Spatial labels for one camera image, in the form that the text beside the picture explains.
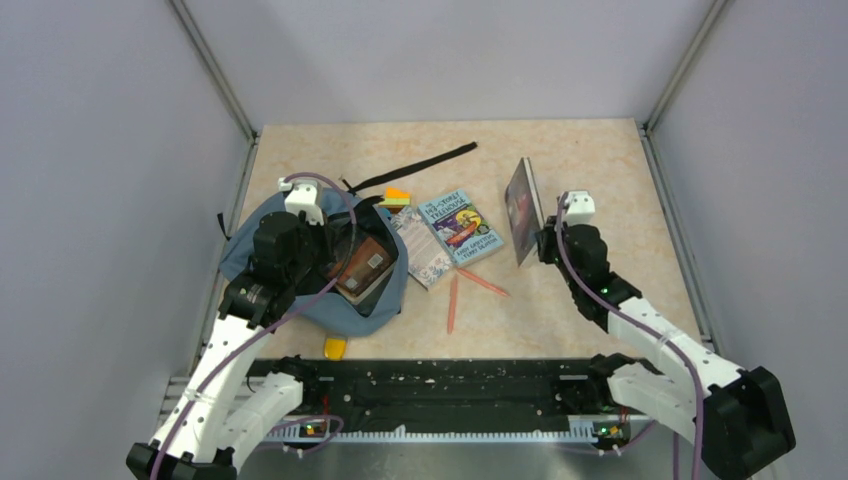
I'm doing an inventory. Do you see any dark thick paperback book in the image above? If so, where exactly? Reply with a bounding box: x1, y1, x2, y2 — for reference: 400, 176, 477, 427
321, 228, 398, 305

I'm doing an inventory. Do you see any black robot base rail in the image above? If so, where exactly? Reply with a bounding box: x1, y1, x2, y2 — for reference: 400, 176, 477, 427
247, 357, 635, 434

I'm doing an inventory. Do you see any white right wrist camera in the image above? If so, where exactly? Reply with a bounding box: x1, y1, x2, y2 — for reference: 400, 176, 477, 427
560, 190, 596, 226

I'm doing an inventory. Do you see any orange pen upright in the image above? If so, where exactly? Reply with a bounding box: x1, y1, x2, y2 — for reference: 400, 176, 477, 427
447, 273, 459, 335

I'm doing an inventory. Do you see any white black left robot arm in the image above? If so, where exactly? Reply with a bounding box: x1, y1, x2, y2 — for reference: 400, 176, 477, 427
126, 209, 334, 479

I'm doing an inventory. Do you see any blue grey student backpack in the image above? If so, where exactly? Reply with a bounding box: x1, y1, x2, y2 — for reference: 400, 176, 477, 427
215, 141, 479, 339

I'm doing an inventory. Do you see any yellow grey pencil sharpener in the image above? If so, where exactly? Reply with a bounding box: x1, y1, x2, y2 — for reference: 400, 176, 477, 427
323, 336, 348, 361

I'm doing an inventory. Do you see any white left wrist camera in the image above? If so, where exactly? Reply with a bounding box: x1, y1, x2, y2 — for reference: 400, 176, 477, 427
277, 178, 325, 226

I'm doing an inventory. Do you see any colourful sticky note stack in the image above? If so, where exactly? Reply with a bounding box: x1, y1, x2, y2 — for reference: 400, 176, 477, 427
380, 187, 412, 213

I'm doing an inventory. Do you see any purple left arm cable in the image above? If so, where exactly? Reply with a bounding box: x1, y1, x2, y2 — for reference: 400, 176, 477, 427
148, 172, 359, 480

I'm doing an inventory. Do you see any orange pen slanted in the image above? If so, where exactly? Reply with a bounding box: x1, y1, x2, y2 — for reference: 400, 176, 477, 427
457, 268, 510, 297

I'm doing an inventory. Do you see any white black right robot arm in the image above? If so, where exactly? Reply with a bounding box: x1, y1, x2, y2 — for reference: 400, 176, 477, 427
537, 217, 797, 479

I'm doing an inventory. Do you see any floral pink notebook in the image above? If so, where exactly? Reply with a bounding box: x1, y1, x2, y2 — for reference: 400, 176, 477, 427
376, 205, 453, 290

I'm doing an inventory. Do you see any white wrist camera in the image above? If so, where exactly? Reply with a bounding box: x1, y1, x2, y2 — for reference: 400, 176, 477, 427
560, 190, 596, 226
277, 178, 325, 226

